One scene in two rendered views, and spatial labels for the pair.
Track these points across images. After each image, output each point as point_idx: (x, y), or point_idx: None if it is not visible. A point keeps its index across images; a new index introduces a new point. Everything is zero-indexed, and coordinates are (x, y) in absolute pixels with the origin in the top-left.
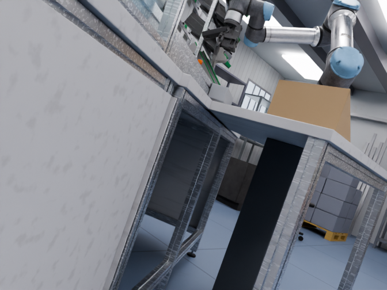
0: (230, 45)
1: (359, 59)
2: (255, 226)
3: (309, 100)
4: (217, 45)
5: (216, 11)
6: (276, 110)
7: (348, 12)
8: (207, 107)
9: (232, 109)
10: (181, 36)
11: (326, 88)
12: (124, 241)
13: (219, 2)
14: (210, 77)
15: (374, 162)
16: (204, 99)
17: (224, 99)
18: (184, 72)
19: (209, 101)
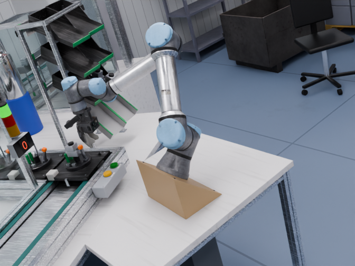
0: (90, 132)
1: (176, 132)
2: (185, 265)
3: (159, 182)
4: (81, 136)
5: (68, 70)
6: (148, 184)
7: (161, 52)
8: (84, 252)
9: (96, 254)
10: (28, 265)
11: (162, 175)
12: None
13: (64, 60)
14: (104, 129)
15: (223, 217)
16: (74, 264)
17: (107, 195)
18: (52, 255)
19: (82, 251)
